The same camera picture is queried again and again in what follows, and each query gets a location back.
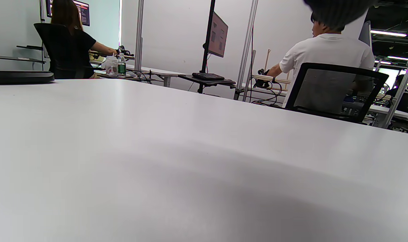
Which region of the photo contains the person's left hand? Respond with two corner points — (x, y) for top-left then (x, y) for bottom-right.
(303, 0), (377, 29)

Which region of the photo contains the black mesh office chair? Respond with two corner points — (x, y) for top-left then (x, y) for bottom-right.
(285, 63), (389, 124)

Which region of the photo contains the computer monitor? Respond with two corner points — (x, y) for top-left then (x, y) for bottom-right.
(208, 11), (229, 58)
(46, 0), (90, 27)

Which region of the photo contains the black computer cart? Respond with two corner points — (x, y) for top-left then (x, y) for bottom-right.
(178, 0), (237, 94)

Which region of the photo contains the black keyboard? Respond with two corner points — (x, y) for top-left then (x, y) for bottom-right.
(192, 72), (225, 81)

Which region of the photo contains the white desk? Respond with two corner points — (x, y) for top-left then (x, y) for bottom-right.
(125, 64), (188, 88)

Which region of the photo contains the clear water bottle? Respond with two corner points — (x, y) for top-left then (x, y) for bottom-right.
(118, 53), (126, 78)

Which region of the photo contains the clear plastic bag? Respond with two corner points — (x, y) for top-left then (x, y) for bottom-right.
(101, 55), (119, 77)

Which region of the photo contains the aluminium frame post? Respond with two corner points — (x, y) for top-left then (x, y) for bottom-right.
(134, 0), (144, 71)
(380, 67), (408, 129)
(234, 0), (259, 100)

